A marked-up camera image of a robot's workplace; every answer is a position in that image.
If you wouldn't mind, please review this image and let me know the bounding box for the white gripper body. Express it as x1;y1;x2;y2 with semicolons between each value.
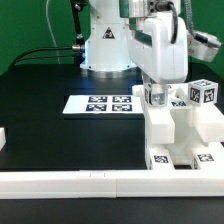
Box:
127;14;188;84

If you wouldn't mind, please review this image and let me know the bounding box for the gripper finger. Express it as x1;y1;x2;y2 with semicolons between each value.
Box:
151;84;168;105

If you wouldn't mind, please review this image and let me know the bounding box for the white chair back assembly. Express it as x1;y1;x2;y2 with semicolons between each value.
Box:
132;85;195;164

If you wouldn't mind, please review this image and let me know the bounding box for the white chair seat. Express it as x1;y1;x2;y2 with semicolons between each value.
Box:
144;103;224;170

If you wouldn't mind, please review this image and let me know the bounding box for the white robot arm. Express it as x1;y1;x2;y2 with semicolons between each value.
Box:
70;0;188;106

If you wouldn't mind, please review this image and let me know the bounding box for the white marker sheet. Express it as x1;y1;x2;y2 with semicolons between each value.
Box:
63;95;143;114

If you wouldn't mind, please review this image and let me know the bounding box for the white front fence bar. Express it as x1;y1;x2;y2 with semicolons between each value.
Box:
0;170;224;199

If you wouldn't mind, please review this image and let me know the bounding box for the white fence bar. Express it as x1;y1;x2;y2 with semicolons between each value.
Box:
0;170;224;199
0;128;6;151

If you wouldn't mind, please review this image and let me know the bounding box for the white left fence bar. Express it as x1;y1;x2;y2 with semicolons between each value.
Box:
0;128;6;151

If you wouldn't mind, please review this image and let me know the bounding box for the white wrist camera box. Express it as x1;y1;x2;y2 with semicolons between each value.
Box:
187;31;221;62

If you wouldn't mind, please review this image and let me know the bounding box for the grey cable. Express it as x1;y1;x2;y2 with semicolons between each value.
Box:
182;0;201;38

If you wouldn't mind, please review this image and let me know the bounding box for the black cable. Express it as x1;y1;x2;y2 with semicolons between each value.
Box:
9;0;88;69

